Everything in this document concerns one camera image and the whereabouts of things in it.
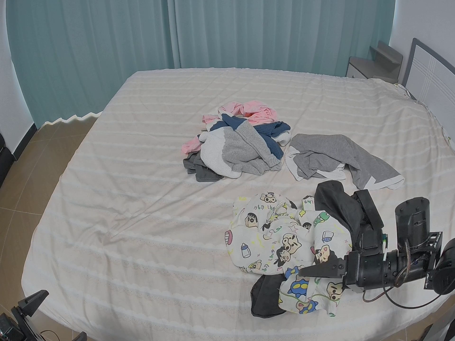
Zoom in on bed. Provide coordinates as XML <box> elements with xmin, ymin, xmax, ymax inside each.
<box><xmin>21</xmin><ymin>38</ymin><xmax>455</xmax><ymax>341</ymax></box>

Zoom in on black garment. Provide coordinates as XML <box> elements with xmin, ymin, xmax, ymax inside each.
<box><xmin>250</xmin><ymin>180</ymin><xmax>365</xmax><ymax>318</ymax></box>

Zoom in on black cable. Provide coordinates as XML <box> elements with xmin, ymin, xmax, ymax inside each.
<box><xmin>362</xmin><ymin>286</ymin><xmax>442</xmax><ymax>310</ymax></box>

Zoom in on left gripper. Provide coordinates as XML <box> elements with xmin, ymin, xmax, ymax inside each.
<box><xmin>0</xmin><ymin>290</ymin><xmax>49</xmax><ymax>341</ymax></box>

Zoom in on blue-green curtain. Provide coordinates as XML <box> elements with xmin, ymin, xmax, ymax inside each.
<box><xmin>6</xmin><ymin>0</ymin><xmax>175</xmax><ymax>124</ymax></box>
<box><xmin>172</xmin><ymin>0</ymin><xmax>397</xmax><ymax>81</ymax></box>

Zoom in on black chest of drawers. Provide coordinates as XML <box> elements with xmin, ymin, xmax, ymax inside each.
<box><xmin>0</xmin><ymin>132</ymin><xmax>16</xmax><ymax>188</ymax></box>

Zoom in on white printed pyjama top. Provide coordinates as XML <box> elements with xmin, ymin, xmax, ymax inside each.
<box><xmin>224</xmin><ymin>192</ymin><xmax>353</xmax><ymax>316</ymax></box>

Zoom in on grey garment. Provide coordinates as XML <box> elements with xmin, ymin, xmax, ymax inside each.
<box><xmin>285</xmin><ymin>134</ymin><xmax>406</xmax><ymax>191</ymax></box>

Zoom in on pile of clothes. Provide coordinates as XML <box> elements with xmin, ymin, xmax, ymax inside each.
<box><xmin>181</xmin><ymin>100</ymin><xmax>293</xmax><ymax>183</ymax></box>

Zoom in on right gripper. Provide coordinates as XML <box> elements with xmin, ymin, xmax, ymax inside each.
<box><xmin>299</xmin><ymin>250</ymin><xmax>399</xmax><ymax>294</ymax></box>

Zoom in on grey bedside table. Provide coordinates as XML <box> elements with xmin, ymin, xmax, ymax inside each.
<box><xmin>346</xmin><ymin>41</ymin><xmax>404</xmax><ymax>84</ymax></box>

